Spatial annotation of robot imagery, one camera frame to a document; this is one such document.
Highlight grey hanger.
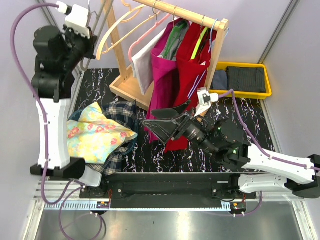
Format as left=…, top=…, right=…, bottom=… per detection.
left=79, top=0, right=108, bottom=73

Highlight floral pastel garment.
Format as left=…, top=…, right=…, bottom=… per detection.
left=66, top=102, right=138, bottom=164

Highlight wooden clothes rack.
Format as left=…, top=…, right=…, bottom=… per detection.
left=96, top=0, right=229, bottom=110

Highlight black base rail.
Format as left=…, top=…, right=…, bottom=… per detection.
left=79, top=172, right=257, bottom=212

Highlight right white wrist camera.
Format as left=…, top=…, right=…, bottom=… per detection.
left=194, top=87, right=219, bottom=117

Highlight yellow-green hanger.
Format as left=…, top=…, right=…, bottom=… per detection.
left=190, top=27, right=208, bottom=60

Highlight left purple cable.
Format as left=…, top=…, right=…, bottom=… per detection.
left=10, top=2, right=108, bottom=240

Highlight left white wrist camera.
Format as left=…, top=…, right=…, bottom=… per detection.
left=56, top=1, right=91, bottom=39

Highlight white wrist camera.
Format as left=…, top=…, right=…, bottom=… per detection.
left=194, top=87, right=219, bottom=117
left=56, top=1, right=91, bottom=39

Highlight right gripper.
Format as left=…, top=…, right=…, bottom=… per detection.
left=142, top=99, right=219, bottom=156

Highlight red skirt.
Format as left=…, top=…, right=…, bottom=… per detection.
left=163, top=22, right=217, bottom=154

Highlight green hanger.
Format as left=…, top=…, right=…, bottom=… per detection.
left=163, top=21, right=188, bottom=60

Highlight dark striped folded cloth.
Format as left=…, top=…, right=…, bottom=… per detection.
left=225, top=66, right=266, bottom=93

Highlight pink hanger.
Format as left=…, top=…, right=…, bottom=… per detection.
left=128, top=13, right=170, bottom=62

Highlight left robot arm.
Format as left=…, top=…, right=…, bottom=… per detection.
left=30, top=25, right=108, bottom=198

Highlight yellow plastic bin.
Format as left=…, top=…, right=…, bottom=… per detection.
left=215, top=61, right=272, bottom=100

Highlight grey garment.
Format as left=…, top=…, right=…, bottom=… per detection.
left=159, top=21, right=191, bottom=62

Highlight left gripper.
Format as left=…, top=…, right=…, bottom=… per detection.
left=60, top=23, right=98, bottom=71

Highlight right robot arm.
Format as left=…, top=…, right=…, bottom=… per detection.
left=142, top=102, right=320, bottom=199

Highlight light blue wire hanger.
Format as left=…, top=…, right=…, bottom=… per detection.
left=187, top=18, right=231, bottom=100

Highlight magenta skirt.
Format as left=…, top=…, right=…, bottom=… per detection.
left=146, top=18, right=188, bottom=145

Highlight navy plaid skirt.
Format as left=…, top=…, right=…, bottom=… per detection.
left=88, top=101, right=139, bottom=176

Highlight teal transparent basin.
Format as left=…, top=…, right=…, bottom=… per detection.
left=68, top=108, right=140, bottom=161

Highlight white garment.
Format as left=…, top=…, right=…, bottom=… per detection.
left=131, top=30, right=165, bottom=95

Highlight blue-grey folded cloth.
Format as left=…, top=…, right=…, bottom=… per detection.
left=212, top=70, right=228, bottom=91

